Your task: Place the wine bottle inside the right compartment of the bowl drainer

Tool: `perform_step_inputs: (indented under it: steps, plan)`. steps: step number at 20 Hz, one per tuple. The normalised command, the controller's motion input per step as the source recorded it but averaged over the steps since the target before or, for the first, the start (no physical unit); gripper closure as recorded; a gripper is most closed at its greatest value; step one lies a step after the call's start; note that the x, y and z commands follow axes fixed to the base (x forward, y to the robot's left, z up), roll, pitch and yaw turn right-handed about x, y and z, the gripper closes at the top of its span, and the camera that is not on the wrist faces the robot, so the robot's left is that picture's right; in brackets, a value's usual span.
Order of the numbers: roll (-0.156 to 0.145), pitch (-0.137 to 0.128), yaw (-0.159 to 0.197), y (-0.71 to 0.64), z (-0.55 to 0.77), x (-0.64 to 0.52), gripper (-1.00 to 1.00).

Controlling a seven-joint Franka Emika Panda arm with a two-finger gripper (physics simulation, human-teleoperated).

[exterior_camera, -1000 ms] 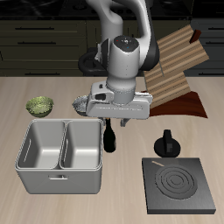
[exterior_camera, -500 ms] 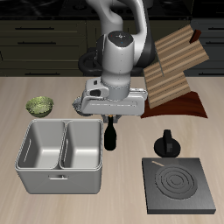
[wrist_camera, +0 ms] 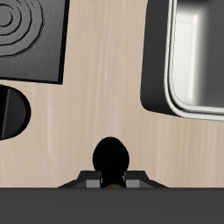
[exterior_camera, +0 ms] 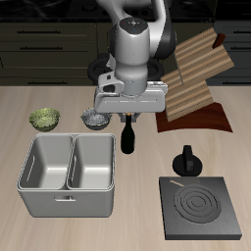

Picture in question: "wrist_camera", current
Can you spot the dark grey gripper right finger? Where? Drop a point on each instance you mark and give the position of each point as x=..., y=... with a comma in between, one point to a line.
x=137, y=178

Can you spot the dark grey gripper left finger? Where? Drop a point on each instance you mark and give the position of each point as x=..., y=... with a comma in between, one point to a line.
x=87, y=178

